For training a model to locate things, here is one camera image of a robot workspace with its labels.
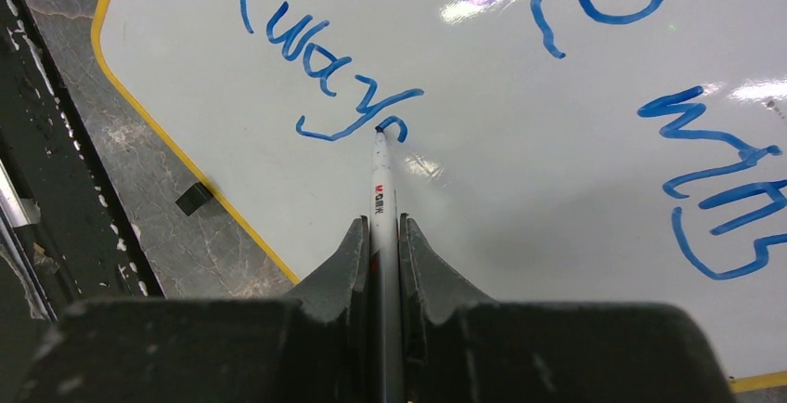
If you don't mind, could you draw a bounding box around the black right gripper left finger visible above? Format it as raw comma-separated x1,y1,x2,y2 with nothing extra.
14,217,369,402

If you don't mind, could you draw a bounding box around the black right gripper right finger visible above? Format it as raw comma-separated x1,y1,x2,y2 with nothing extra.
399,215,733,402

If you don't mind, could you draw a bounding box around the blue whiteboard marker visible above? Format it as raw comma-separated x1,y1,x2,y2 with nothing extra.
369,126,406,402

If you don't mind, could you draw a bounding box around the yellow framed whiteboard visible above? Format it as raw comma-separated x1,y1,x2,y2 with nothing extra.
92,0,786,391

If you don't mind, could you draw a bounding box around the whiteboard metal stand leg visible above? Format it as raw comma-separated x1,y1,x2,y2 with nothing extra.
175,182,213,216

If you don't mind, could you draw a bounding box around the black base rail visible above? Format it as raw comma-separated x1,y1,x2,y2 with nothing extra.
1,0,163,321

